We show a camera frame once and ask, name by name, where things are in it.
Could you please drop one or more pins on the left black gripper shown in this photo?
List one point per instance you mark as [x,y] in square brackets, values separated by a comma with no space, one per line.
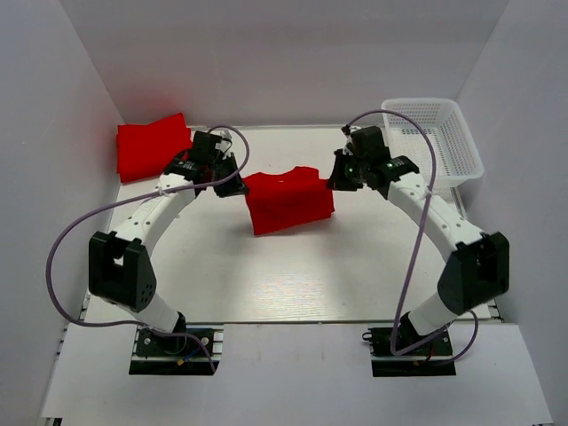
[235,186]

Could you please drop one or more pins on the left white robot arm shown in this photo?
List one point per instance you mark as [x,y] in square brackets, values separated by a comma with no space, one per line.
[120,268]

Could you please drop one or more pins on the white plastic basket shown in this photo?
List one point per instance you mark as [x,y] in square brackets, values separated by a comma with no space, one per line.
[442,121]

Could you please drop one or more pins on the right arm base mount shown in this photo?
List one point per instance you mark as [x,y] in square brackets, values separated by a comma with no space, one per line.
[434,359]

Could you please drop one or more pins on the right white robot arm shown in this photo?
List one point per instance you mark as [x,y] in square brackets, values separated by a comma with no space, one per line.
[477,263]

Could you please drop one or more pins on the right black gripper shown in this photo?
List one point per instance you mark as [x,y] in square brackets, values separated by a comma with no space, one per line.
[338,181]

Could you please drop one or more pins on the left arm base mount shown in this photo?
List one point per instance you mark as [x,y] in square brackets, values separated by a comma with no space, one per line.
[154,355]

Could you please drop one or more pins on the folded red t-shirt stack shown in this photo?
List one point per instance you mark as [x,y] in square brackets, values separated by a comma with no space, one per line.
[144,150]

